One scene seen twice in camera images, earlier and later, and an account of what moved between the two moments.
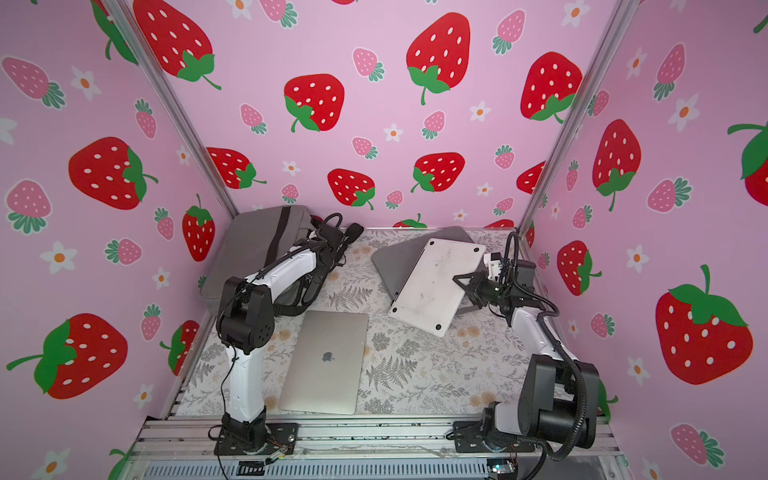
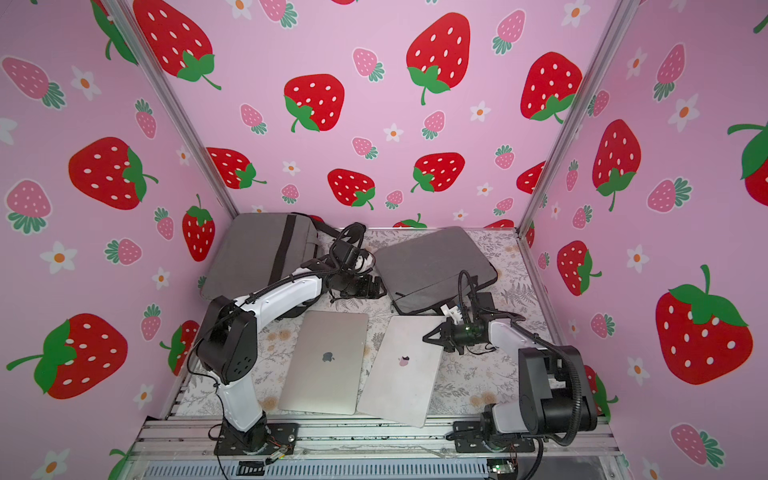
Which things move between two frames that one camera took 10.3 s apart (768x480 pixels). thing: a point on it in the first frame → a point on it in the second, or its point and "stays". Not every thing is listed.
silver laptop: [327, 363] stays
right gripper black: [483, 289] → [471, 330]
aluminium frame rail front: [180, 448] stays
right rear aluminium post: [620, 23] stays
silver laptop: [428, 296] → [402, 377]
